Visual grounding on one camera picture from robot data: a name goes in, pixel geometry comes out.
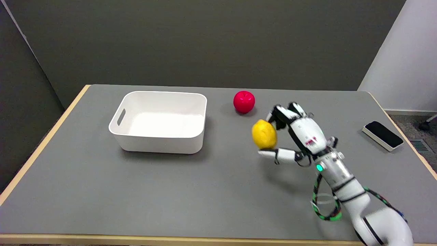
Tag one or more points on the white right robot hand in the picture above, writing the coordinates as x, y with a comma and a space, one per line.
307, 135

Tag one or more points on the white device with black top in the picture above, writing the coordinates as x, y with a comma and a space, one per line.
382, 135

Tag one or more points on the yellow lemon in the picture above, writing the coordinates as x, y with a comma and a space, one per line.
264, 134

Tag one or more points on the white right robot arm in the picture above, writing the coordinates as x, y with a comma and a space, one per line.
355, 201

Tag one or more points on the office chair caster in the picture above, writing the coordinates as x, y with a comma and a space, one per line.
426, 125

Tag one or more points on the red apple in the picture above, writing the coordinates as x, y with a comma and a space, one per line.
244, 101

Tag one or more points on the white plastic box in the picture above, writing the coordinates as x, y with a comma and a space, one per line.
160, 121

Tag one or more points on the floor vent grille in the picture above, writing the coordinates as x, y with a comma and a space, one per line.
421, 146

